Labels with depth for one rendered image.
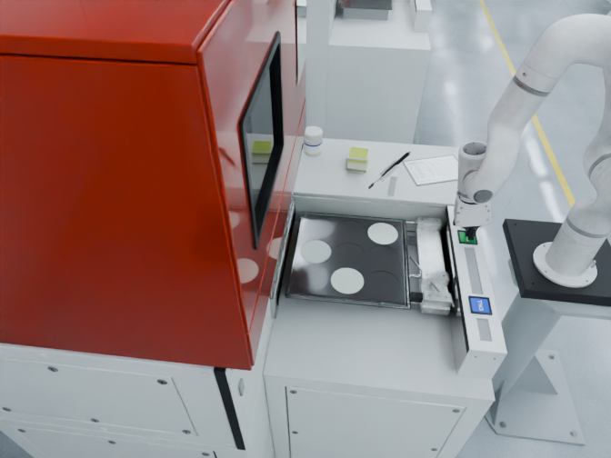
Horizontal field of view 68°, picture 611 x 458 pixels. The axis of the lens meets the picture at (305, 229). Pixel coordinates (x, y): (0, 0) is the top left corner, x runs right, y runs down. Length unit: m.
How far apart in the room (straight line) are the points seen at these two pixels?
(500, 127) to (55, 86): 0.98
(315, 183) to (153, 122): 1.16
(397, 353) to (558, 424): 1.16
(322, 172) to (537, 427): 1.44
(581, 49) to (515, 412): 1.61
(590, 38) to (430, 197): 0.70
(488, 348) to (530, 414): 1.10
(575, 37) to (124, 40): 0.93
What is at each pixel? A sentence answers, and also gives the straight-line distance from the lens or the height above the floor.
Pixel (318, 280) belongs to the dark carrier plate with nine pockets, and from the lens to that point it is 1.38.
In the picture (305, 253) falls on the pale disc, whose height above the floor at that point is 0.90.
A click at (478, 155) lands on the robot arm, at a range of 1.26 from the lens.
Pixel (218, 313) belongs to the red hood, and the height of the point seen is 1.40.
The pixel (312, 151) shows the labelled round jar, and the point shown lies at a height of 0.99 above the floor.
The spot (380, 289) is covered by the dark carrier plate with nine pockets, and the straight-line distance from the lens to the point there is 1.38.
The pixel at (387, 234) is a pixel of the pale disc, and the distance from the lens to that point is 1.53.
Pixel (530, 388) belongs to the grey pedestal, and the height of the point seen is 0.04.
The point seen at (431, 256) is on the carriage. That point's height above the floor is 0.88.
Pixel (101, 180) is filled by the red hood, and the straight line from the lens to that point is 0.57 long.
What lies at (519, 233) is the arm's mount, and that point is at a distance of 1.74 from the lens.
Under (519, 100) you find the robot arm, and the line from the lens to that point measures 1.19.
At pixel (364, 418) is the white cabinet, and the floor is 0.61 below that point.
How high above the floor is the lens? 1.98
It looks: 45 degrees down
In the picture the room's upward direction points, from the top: straight up
